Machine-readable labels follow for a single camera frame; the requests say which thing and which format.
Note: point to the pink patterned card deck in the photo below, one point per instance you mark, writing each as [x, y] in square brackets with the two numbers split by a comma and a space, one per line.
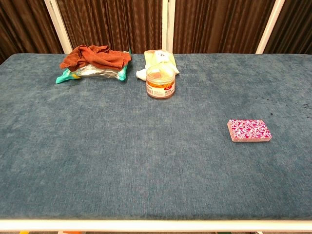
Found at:
[248, 129]

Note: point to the clear jar orange label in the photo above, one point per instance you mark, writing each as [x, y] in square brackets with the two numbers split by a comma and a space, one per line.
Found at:
[161, 87]

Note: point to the blue fabric table mat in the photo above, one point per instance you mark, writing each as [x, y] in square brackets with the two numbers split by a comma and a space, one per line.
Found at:
[122, 146]

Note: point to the pale yellow snack package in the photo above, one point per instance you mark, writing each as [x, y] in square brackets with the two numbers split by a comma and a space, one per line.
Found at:
[151, 58]

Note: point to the teal snack package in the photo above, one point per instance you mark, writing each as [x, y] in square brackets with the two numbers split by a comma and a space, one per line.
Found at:
[97, 74]

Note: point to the rust brown towel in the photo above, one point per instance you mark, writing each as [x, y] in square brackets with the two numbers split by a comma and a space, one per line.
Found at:
[97, 58]

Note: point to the dark brown curtain panel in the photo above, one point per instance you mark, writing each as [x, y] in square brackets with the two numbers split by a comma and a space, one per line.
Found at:
[295, 24]
[24, 24]
[109, 24]
[219, 24]

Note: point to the white screen frame post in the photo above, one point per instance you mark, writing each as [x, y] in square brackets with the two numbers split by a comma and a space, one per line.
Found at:
[57, 26]
[270, 24]
[168, 24]

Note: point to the white table frame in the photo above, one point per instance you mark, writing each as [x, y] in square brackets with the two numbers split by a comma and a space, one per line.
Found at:
[146, 225]

